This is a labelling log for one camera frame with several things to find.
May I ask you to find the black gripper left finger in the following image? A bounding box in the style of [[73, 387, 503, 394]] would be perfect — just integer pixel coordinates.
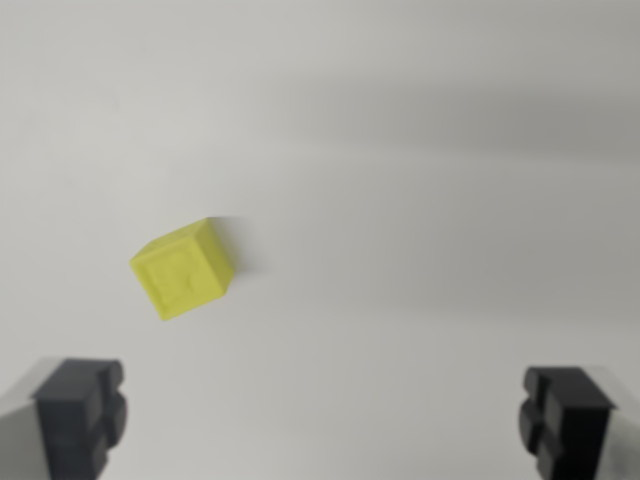
[[0, 356, 129, 480]]

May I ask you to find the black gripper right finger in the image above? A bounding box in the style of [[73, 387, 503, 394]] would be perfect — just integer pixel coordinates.
[[517, 364, 640, 480]]

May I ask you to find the yellow cube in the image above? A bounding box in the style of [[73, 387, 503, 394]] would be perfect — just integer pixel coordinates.
[[129, 216, 237, 323]]

